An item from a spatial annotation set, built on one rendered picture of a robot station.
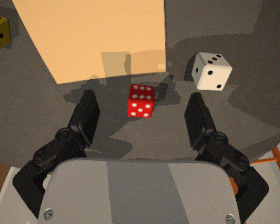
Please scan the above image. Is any red die with white pips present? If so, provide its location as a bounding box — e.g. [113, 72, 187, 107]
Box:
[128, 85, 155, 118]

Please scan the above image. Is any peach flat mat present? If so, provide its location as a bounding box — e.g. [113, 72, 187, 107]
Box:
[12, 0, 166, 84]

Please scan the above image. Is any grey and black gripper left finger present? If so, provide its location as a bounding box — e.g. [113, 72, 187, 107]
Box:
[12, 90, 100, 220]

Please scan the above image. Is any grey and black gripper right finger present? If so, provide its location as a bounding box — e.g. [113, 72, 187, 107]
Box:
[184, 92, 269, 224]

